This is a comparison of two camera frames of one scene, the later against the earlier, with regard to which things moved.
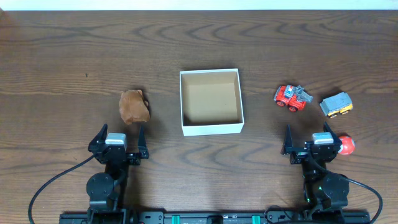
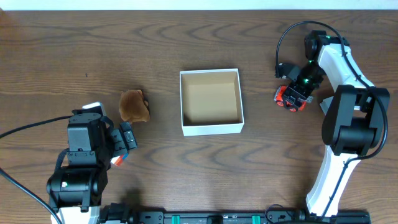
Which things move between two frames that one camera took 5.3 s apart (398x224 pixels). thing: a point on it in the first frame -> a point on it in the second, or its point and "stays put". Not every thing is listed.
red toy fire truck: x=294 y=97 stays put
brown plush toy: x=134 y=106 stays put
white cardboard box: x=211 y=102 stays put
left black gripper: x=119 y=155 -> x=125 y=140
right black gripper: x=310 y=155 -> x=295 y=94
